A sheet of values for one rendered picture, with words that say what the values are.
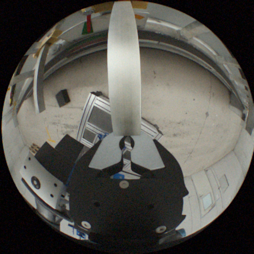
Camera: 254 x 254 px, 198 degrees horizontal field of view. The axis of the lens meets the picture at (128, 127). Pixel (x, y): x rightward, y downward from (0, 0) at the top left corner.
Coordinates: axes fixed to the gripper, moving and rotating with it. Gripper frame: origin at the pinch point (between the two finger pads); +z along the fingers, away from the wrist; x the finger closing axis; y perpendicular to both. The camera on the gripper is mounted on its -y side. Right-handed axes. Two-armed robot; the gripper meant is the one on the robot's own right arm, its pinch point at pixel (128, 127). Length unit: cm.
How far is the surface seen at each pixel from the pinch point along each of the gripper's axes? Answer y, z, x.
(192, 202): 238, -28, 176
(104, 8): -28.9, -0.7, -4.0
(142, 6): -28.9, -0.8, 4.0
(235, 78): -31, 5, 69
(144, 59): -38, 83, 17
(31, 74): -31, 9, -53
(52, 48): -30.3, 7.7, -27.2
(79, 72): -32, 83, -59
